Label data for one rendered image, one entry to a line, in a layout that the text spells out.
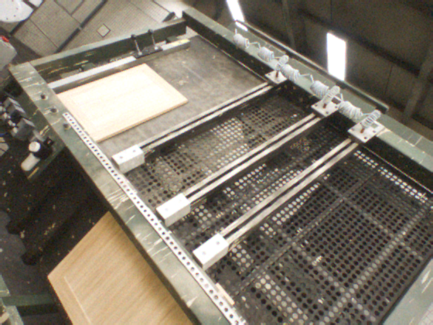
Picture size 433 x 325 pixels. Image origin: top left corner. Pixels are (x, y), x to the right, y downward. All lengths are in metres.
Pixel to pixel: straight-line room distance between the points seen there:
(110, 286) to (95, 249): 0.19
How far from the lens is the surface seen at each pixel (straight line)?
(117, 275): 1.63
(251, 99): 1.87
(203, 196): 1.38
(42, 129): 1.81
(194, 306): 1.18
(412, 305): 1.42
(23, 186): 2.19
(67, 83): 2.05
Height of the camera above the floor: 1.21
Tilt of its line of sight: level
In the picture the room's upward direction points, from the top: 43 degrees clockwise
